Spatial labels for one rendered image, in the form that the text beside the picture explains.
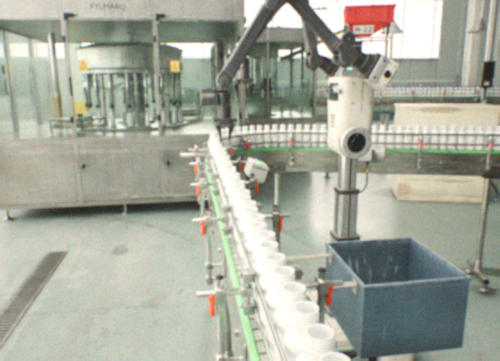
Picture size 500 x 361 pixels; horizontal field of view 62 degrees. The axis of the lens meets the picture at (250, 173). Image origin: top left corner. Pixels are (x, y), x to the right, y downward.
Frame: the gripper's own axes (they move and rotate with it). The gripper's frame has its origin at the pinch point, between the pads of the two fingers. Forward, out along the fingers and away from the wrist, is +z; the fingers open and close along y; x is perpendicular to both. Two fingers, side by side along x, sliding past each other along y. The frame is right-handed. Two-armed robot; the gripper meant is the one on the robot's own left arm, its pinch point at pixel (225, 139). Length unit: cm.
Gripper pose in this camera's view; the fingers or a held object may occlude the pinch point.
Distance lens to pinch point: 179.1
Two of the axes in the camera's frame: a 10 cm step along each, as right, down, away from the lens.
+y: 9.9, -0.4, 1.4
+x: -1.5, -2.1, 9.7
